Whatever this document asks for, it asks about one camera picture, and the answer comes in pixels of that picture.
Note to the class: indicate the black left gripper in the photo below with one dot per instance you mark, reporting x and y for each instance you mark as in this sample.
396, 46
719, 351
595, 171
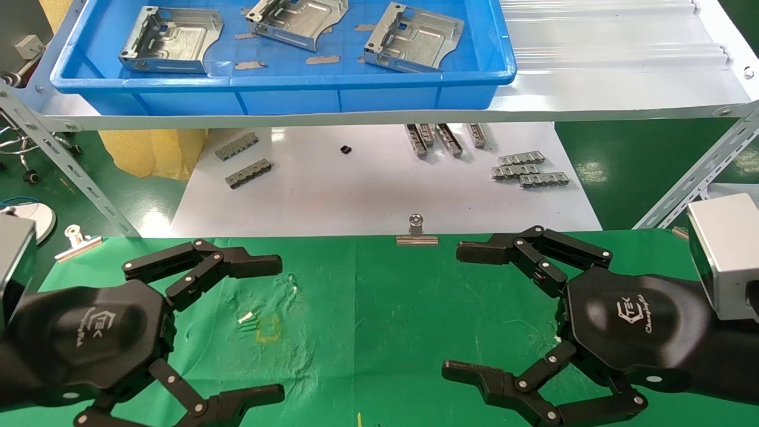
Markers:
89, 338

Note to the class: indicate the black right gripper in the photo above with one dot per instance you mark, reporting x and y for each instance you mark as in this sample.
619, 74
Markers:
634, 326

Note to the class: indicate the yellow plastic cover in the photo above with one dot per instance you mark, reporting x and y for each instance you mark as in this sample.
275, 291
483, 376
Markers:
148, 151
59, 12

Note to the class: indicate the stamped sheet metal bracket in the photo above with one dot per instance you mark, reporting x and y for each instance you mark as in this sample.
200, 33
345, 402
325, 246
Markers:
415, 38
178, 41
296, 21

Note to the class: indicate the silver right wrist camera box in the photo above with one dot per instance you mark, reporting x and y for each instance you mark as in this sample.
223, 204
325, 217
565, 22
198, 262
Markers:
729, 255

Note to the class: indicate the green table cloth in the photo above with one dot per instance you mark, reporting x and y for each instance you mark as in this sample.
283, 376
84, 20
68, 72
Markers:
385, 326

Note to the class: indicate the white power socket box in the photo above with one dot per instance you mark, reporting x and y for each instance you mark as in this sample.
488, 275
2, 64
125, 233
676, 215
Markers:
28, 46

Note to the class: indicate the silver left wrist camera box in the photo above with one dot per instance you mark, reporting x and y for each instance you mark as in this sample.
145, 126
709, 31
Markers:
15, 267

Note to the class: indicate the white standing fan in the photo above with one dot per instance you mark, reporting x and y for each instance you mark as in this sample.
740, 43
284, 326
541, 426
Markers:
35, 219

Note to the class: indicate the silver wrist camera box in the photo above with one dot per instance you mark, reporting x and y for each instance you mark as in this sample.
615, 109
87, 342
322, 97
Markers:
15, 267
729, 255

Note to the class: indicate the grey perforated steel brace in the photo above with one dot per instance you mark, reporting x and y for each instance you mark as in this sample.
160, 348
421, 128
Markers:
699, 172
71, 169

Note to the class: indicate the blue plastic tray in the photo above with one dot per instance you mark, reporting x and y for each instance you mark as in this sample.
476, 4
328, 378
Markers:
284, 98

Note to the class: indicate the white steel shelf rack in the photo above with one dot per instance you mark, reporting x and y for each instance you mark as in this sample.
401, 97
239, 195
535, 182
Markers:
593, 71

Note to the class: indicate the black chrome swivel stool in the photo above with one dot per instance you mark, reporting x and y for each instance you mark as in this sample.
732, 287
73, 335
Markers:
31, 176

